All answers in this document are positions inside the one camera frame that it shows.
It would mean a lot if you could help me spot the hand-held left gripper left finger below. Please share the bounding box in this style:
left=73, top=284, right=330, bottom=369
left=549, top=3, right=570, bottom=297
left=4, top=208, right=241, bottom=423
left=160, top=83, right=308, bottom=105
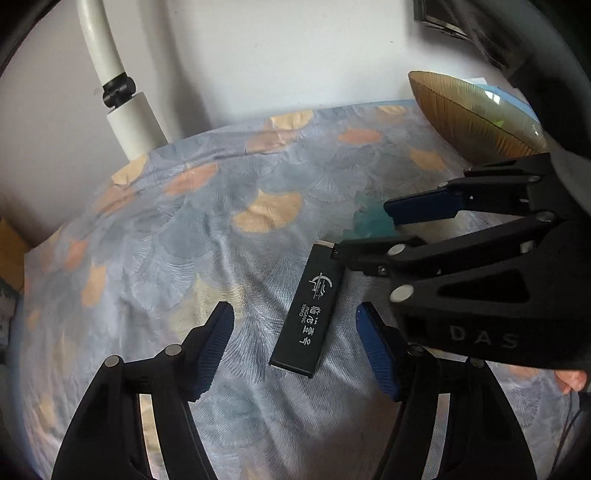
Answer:
left=51, top=302, right=236, bottom=480

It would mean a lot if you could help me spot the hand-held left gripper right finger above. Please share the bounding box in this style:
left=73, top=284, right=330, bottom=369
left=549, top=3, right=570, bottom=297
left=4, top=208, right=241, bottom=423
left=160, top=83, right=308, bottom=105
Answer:
left=355, top=302, right=539, bottom=480

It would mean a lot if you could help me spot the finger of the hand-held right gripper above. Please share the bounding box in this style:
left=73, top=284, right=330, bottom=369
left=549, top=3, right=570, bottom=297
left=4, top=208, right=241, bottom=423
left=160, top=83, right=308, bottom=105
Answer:
left=384, top=154, right=561, bottom=225
left=333, top=211, right=561, bottom=315

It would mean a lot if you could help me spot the teal translucent figure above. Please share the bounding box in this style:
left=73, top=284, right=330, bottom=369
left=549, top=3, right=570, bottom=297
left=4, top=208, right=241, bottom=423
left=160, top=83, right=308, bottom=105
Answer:
left=352, top=194, right=399, bottom=238

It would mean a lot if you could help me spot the black rectangular box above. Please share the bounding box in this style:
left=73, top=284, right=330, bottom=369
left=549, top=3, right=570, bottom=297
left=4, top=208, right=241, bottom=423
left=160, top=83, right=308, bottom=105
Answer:
left=269, top=241, right=345, bottom=379

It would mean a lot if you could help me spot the brown ribbed bowl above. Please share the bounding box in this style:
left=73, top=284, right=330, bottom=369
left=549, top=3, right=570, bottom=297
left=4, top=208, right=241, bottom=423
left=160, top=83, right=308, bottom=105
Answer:
left=409, top=70, right=551, bottom=163

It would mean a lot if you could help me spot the person's right hand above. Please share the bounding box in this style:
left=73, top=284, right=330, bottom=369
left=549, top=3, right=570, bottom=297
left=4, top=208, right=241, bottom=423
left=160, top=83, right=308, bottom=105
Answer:
left=553, top=369, right=588, bottom=394

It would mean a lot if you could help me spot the leaf-print tablecloth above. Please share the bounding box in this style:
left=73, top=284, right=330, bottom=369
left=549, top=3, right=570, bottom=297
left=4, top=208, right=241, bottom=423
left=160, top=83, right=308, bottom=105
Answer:
left=9, top=105, right=591, bottom=480

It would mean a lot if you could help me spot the black monitor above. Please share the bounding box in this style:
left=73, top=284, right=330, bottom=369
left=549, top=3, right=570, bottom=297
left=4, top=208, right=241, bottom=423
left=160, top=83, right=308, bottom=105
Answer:
left=412, top=0, right=539, bottom=70

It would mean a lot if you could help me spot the cardboard pen box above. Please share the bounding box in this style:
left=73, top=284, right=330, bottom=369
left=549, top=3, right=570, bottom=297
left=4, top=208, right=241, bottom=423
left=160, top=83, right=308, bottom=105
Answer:
left=0, top=217, right=29, bottom=289

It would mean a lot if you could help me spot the white lamp pole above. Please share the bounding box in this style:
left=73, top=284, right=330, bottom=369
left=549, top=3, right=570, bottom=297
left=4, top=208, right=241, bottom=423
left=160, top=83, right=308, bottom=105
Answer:
left=75, top=0, right=170, bottom=161

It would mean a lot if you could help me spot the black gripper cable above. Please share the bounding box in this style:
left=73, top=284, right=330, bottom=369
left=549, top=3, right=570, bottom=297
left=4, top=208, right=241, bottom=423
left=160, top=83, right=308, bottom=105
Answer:
left=551, top=392, right=591, bottom=467

